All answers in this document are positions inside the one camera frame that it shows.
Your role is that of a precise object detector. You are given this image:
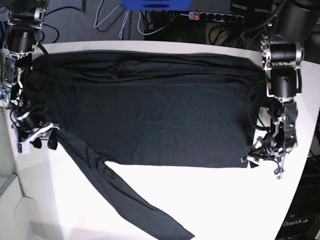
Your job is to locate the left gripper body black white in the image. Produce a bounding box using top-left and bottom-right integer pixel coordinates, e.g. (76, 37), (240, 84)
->
(240, 136), (287, 175)

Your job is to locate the light grey cable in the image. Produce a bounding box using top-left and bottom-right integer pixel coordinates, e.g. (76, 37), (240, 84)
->
(93, 0), (176, 40)

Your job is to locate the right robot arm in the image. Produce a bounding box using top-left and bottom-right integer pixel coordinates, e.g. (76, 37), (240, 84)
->
(0, 0), (60, 154)

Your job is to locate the white power strip red switch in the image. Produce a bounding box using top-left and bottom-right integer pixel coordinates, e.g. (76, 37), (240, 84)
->
(187, 11), (245, 24)

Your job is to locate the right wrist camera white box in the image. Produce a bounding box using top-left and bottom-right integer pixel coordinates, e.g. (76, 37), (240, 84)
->
(16, 142), (31, 155)

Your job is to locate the black OpenArm case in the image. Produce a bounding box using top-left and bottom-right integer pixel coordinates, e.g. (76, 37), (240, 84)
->
(276, 155), (320, 240)

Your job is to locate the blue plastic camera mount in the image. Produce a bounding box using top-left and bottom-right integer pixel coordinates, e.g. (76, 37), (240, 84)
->
(120, 0), (192, 11)

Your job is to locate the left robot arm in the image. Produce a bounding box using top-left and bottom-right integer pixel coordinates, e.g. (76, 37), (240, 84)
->
(240, 0), (320, 179)

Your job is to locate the dark navy long-sleeve shirt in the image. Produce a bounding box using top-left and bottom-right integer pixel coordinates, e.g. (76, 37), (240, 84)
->
(27, 51), (266, 240)

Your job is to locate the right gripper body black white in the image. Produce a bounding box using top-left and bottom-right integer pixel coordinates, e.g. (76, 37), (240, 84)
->
(10, 109), (60, 146)

